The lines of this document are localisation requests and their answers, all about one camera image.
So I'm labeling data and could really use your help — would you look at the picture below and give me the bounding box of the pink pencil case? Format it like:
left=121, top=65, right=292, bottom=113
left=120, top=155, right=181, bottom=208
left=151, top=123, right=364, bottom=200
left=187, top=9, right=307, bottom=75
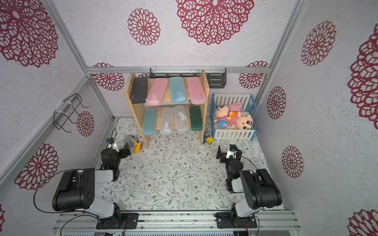
left=146, top=78, right=168, bottom=106
left=187, top=77, right=206, bottom=105

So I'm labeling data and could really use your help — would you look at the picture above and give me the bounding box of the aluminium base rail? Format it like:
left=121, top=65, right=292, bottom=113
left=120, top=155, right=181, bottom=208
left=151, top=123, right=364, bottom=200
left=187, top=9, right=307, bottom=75
left=51, top=210, right=304, bottom=236

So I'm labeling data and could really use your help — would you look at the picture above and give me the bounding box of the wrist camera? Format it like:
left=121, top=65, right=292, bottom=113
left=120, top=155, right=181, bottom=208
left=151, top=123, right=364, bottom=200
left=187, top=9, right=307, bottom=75
left=106, top=138, right=119, bottom=152
left=227, top=144, right=239, bottom=156

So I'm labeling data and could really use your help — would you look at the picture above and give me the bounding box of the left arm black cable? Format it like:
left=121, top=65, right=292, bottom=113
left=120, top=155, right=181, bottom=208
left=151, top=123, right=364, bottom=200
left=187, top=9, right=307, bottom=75
left=33, top=169, right=98, bottom=214

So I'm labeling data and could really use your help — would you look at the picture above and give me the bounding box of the wooden two-tier shelf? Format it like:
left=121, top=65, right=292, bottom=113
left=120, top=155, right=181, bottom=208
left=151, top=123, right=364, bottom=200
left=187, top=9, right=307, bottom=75
left=124, top=70, right=210, bottom=149

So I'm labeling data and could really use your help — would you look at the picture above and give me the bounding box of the white and blue toy crib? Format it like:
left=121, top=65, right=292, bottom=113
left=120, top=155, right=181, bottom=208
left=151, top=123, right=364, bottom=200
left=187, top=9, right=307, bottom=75
left=210, top=94, right=257, bottom=140

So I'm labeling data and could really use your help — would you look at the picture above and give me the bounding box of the dark grey pencil case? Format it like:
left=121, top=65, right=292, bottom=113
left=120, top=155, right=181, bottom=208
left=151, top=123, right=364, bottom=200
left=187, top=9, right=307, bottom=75
left=130, top=77, right=148, bottom=104

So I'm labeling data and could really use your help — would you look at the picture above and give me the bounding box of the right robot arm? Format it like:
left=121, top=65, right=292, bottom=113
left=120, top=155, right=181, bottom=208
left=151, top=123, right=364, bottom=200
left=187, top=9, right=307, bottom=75
left=216, top=144, right=283, bottom=220

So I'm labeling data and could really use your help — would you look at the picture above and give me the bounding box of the clear pencil case with label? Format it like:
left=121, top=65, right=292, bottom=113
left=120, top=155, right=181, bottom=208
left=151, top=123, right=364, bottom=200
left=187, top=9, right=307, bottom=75
left=160, top=107, right=174, bottom=135

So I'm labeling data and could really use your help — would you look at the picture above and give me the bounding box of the light blue pencil case top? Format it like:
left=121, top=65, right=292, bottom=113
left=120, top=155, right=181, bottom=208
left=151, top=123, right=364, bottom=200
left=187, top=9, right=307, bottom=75
left=169, top=76, right=187, bottom=104

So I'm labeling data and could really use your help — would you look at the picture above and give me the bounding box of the cartoon boy plush doll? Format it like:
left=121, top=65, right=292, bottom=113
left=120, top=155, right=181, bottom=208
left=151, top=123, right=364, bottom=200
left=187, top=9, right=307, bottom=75
left=227, top=112, right=254, bottom=130

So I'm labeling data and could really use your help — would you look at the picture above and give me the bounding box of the teal pencil case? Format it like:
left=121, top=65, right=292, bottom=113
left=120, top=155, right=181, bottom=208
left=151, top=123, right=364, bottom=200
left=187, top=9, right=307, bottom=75
left=142, top=108, right=157, bottom=136

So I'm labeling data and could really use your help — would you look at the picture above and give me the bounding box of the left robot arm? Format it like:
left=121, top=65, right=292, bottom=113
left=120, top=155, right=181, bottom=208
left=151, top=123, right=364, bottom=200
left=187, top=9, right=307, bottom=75
left=52, top=143, right=131, bottom=221

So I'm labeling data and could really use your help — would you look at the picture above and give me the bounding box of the black wire wall rack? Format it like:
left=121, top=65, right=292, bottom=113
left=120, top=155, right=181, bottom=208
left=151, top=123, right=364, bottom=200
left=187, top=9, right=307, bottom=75
left=52, top=93, right=88, bottom=133

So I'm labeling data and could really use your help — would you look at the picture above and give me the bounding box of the pink rabbit plush doll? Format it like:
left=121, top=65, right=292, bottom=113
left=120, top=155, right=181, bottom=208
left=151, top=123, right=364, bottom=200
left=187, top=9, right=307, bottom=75
left=214, top=102, right=242, bottom=128

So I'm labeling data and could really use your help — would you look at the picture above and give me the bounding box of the clear frosted pencil case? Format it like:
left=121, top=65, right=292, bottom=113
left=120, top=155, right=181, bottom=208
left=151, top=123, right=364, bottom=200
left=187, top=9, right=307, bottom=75
left=173, top=105, right=189, bottom=132

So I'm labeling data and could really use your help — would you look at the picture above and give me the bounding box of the pink pencil case left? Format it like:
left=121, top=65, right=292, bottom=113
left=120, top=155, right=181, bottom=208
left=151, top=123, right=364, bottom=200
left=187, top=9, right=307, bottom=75
left=146, top=78, right=168, bottom=106

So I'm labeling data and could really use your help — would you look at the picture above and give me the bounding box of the pink pencil case right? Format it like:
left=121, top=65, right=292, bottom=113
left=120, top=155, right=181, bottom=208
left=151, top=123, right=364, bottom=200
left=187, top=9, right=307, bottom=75
left=187, top=77, right=206, bottom=105

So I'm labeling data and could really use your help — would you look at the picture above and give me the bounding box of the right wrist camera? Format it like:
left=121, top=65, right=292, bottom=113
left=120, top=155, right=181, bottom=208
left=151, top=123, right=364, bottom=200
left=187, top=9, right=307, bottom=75
left=227, top=144, right=239, bottom=156

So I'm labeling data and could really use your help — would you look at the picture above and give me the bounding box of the small yellow blue toy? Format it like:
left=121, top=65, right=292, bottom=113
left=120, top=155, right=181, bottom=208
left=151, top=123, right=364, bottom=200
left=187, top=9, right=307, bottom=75
left=204, top=135, right=214, bottom=145

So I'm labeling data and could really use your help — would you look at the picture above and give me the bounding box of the yellow and grey toy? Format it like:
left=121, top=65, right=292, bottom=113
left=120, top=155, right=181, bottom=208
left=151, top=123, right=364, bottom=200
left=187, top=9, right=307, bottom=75
left=125, top=135, right=142, bottom=154

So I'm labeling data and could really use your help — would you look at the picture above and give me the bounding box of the dark green pencil case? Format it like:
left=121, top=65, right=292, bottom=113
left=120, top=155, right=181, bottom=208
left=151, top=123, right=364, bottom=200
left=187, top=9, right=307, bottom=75
left=189, top=106, right=203, bottom=131

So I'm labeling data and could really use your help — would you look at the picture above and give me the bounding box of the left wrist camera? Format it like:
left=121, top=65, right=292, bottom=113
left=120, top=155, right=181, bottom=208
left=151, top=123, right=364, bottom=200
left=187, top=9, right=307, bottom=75
left=106, top=138, right=119, bottom=152

